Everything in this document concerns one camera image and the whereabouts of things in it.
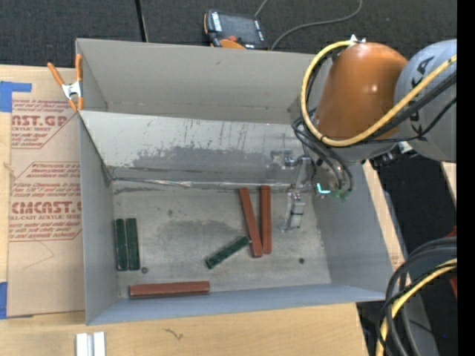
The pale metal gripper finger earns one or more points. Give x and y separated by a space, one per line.
298 213
289 213

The red-brown flat block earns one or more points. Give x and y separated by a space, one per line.
251 223
265 219
169 289

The dark green flat block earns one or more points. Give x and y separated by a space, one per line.
227 252
121 245
133 244

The grey metal bin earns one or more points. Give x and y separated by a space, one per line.
208 150

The brown cardboard board, red print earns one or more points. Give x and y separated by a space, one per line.
44 184

